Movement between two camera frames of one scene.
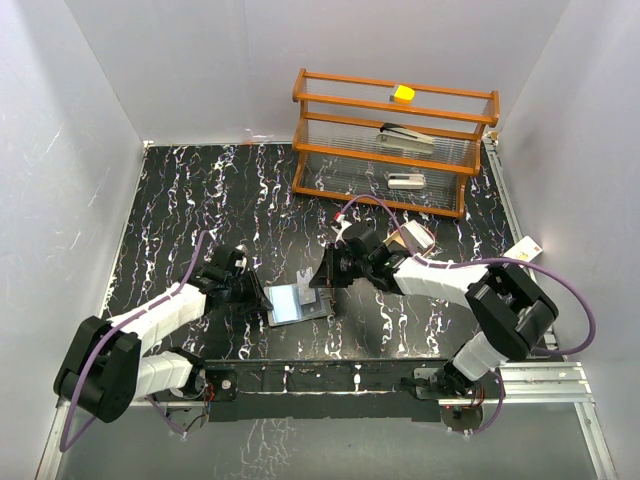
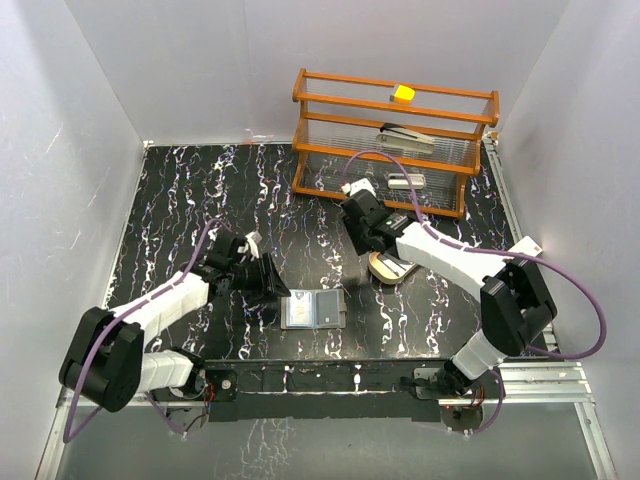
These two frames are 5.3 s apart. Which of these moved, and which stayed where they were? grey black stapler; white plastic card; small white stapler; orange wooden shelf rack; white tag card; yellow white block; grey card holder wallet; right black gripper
Moved: white plastic card; grey card holder wallet; right black gripper
Stayed: small white stapler; orange wooden shelf rack; grey black stapler; yellow white block; white tag card
